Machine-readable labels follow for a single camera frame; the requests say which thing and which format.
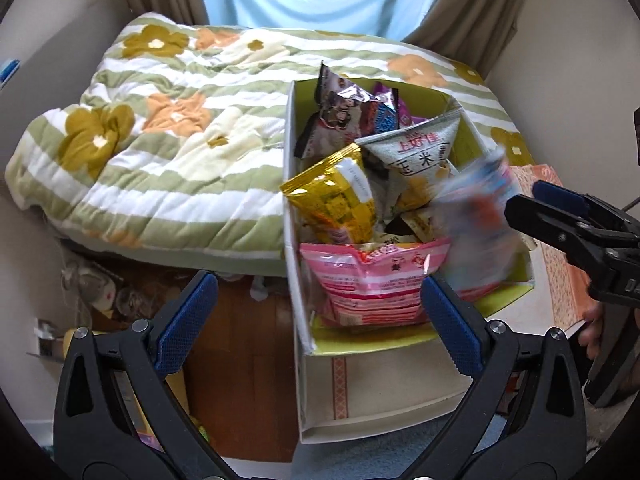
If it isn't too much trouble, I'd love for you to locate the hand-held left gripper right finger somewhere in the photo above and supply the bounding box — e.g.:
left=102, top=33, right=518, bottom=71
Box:
left=420, top=275, right=589, bottom=480

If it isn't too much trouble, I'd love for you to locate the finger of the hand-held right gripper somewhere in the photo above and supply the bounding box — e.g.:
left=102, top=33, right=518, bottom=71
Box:
left=531, top=180, right=640, bottom=242
left=504, top=194, right=632, bottom=282

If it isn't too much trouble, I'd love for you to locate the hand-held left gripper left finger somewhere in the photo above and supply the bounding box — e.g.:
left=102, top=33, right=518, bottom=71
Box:
left=52, top=270, right=227, bottom=480

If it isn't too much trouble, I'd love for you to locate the blue white snack packet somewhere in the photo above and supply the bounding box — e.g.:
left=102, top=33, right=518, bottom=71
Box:
left=429, top=146, right=524, bottom=302

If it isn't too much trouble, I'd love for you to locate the pink white snack packet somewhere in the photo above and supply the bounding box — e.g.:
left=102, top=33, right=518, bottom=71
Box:
left=299, top=238, right=454, bottom=329

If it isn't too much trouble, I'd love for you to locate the cardboard box with green lining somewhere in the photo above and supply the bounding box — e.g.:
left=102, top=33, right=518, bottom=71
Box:
left=281, top=77, right=537, bottom=446

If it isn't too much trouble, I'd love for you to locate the beige snack packet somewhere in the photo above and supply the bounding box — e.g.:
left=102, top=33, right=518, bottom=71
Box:
left=397, top=207, right=447, bottom=242

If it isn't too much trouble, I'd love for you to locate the grey white snack packet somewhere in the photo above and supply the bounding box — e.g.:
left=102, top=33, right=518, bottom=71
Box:
left=356, top=107, right=464, bottom=211

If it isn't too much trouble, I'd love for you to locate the yellow snack packet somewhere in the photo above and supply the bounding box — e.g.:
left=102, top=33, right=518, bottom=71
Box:
left=279, top=142, right=379, bottom=247

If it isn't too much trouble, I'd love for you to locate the purple snack packet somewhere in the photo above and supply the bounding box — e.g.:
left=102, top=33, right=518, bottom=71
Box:
left=372, top=82, right=419, bottom=134

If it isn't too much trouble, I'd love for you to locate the dark printed snack packet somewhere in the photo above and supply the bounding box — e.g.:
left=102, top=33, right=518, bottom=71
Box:
left=294, top=61, right=384, bottom=162

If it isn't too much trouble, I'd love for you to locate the person's right hand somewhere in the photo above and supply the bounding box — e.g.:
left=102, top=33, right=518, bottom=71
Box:
left=577, top=304, right=609, bottom=361

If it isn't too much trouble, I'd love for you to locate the orange patterned cloth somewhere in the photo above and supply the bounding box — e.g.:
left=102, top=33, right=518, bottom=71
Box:
left=509, top=164, right=597, bottom=332

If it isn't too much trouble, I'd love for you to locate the yellow box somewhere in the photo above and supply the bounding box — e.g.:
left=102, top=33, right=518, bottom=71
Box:
left=164, top=369, right=192, bottom=417

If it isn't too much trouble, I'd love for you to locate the clear plastic bag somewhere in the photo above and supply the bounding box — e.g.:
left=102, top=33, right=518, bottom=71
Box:
left=59, top=254, right=157, bottom=334

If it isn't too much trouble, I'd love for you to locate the grey metal object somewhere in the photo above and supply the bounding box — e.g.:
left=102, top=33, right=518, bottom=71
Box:
left=31, top=319, right=67, bottom=362

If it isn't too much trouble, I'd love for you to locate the flowered striped blanket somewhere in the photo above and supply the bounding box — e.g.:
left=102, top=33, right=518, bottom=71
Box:
left=4, top=11, right=537, bottom=279

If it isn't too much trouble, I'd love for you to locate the small blue object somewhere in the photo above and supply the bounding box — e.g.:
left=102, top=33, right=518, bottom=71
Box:
left=0, top=56, right=22, bottom=88

